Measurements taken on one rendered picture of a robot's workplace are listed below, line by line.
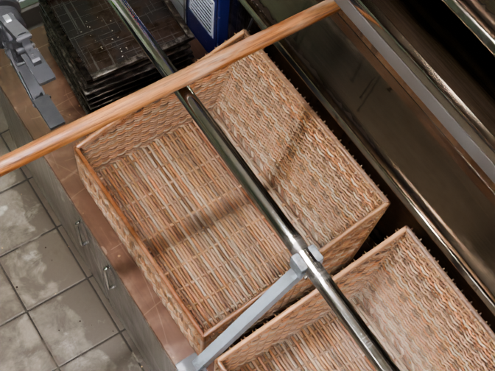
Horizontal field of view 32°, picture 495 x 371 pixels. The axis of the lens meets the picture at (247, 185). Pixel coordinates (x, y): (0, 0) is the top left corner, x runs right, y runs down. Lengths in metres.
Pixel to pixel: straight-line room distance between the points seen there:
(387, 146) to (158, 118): 0.61
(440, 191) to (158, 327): 0.71
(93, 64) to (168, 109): 0.21
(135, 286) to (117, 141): 0.35
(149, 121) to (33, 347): 0.84
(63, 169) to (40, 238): 0.61
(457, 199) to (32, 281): 1.44
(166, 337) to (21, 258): 0.87
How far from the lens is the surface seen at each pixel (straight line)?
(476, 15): 1.34
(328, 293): 1.39
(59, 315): 2.64
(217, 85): 2.16
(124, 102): 1.50
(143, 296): 2.01
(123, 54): 2.10
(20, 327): 2.65
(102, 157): 2.12
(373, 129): 1.78
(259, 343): 1.88
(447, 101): 1.28
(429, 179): 1.72
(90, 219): 2.10
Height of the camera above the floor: 2.45
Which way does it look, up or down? 61 degrees down
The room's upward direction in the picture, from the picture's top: 7 degrees clockwise
